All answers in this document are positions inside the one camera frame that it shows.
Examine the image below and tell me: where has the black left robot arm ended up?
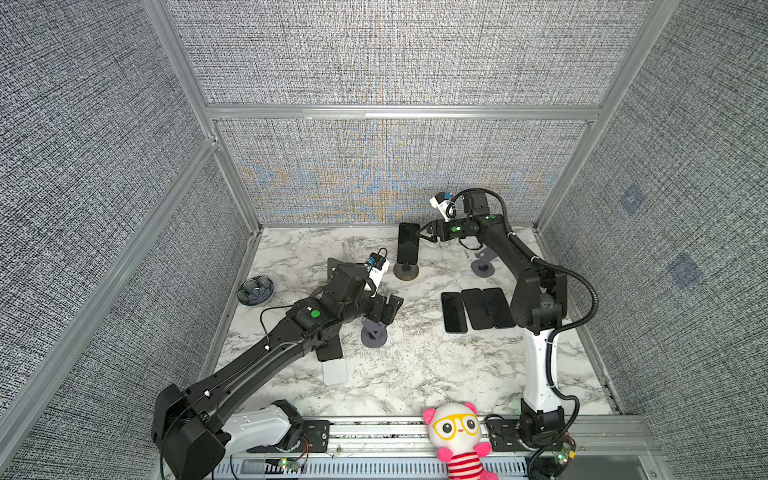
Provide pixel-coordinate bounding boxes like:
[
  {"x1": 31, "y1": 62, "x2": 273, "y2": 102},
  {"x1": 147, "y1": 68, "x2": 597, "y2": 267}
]
[{"x1": 152, "y1": 253, "x2": 403, "y2": 479}]

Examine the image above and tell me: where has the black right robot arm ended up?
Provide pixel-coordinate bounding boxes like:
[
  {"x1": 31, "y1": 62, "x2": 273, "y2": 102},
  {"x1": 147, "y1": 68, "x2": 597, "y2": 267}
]
[{"x1": 420, "y1": 188, "x2": 567, "y2": 449}]

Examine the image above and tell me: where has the grey round back stand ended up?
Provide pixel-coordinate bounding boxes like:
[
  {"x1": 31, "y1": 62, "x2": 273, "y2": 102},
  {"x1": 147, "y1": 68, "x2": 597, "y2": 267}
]
[{"x1": 470, "y1": 248, "x2": 497, "y2": 278}]

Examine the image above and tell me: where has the phone with pink edge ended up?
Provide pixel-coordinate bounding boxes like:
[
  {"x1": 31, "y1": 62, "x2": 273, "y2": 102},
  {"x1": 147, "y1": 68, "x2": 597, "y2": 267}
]
[{"x1": 315, "y1": 335, "x2": 344, "y2": 362}]

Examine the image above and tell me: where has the white flat phone stand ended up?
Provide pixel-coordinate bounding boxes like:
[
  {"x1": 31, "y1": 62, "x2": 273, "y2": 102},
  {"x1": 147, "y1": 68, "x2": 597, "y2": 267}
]
[{"x1": 322, "y1": 358, "x2": 348, "y2": 386}]

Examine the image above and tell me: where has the grey flower shaped bowl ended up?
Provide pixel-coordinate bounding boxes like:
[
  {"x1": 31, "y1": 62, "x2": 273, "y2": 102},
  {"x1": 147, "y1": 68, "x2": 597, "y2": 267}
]
[{"x1": 236, "y1": 275, "x2": 275, "y2": 306}]

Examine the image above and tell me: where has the pink white plush toy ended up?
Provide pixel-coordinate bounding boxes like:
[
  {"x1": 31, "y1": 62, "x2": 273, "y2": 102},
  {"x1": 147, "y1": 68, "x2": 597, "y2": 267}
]
[{"x1": 422, "y1": 402, "x2": 498, "y2": 480}]

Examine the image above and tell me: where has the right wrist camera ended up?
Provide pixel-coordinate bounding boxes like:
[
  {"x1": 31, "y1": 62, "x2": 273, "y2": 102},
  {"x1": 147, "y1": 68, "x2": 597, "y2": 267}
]
[{"x1": 429, "y1": 191, "x2": 456, "y2": 222}]

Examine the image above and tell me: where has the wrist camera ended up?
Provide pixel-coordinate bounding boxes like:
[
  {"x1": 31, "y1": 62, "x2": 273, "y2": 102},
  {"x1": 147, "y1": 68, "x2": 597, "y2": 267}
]
[
  {"x1": 365, "y1": 251, "x2": 390, "y2": 291},
  {"x1": 429, "y1": 191, "x2": 456, "y2": 222}
]

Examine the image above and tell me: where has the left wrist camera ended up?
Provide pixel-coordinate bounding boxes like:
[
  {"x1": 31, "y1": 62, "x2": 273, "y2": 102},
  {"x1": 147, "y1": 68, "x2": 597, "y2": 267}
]
[{"x1": 365, "y1": 251, "x2": 390, "y2": 291}]

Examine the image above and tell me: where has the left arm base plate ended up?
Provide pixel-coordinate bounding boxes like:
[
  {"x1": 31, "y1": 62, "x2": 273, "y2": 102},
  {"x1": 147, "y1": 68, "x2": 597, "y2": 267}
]
[{"x1": 264, "y1": 420, "x2": 332, "y2": 455}]

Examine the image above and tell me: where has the black corrugated cable hose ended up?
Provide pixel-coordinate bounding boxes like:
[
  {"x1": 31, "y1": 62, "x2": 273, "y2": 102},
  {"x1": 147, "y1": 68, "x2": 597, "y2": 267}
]
[{"x1": 452, "y1": 188, "x2": 600, "y2": 469}]

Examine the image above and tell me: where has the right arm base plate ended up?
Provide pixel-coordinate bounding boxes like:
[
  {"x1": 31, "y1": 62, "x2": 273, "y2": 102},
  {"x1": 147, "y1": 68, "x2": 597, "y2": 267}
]
[{"x1": 483, "y1": 414, "x2": 576, "y2": 452}]

